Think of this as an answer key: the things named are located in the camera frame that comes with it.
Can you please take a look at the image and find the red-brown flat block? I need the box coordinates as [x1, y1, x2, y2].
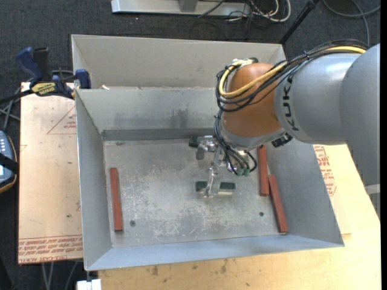
[257, 144, 270, 197]
[268, 174, 289, 234]
[109, 167, 125, 233]

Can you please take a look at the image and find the brown cardboard board, red print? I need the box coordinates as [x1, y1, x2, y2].
[18, 82, 352, 265]

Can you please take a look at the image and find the dark green flat block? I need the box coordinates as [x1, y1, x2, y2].
[195, 180, 236, 193]

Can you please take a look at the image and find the grey metal bin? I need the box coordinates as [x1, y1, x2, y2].
[71, 34, 345, 271]

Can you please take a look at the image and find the black cylinder on white bracket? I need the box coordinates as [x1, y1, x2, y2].
[271, 132, 293, 148]

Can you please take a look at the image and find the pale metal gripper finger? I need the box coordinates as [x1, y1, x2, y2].
[211, 173, 221, 196]
[203, 172, 213, 199]

